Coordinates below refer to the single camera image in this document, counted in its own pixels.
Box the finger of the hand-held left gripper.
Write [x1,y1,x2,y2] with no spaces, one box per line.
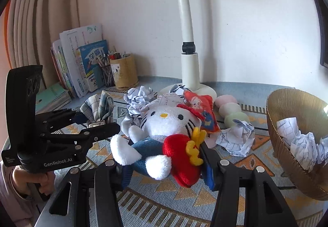
[51,122,121,150]
[36,108,87,133]

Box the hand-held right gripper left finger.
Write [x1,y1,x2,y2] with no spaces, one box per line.
[34,161,133,227]

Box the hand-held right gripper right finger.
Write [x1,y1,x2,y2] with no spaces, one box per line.
[198,143,299,227]

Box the small printed packet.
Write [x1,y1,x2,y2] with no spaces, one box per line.
[87,120,106,128]

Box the lined paper ball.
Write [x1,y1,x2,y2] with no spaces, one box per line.
[123,86,154,125]

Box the white cat plush toy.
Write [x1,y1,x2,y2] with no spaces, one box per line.
[110,98,207,188]

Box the golden ribbed bowl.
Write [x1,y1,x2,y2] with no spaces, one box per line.
[266,88,328,201]

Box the person's left forearm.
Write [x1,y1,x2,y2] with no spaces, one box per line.
[0,160,52,227]

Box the person's left hand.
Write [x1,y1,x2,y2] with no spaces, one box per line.
[11,166,56,200]

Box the plaid cloth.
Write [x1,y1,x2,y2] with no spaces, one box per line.
[80,90,116,125]

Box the stack of teal notebooks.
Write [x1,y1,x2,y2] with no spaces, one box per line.
[34,83,72,115]

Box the crumpled gridded paper ball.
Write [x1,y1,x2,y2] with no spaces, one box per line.
[216,119,255,157]

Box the patterned woven tablecloth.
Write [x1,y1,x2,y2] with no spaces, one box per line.
[33,76,328,227]

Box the black mesh pen cup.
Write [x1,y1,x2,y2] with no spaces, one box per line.
[101,64,116,87]

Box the row of upright books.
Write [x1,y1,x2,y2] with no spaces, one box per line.
[50,40,78,98]

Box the red embroidered pouch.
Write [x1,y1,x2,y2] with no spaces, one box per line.
[183,90,221,133]

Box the bamboo pen holder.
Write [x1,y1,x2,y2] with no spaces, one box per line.
[110,53,139,89]

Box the white sheet with writing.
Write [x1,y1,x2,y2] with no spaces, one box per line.
[154,92,186,110]

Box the pink white green dango plush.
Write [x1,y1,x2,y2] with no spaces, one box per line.
[214,94,251,129]

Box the bunch of pens and pencils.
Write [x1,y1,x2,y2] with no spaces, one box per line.
[96,47,131,69]

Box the white paper booklet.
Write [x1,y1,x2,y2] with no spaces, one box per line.
[59,23,103,97]

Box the beige striped curtain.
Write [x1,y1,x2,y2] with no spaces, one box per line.
[5,0,80,89]

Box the crumpled white paper ball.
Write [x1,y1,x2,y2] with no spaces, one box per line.
[290,131,328,173]

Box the white desk lamp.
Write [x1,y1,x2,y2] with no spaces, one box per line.
[157,0,217,101]

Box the black frame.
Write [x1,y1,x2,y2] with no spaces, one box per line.
[295,0,328,69]

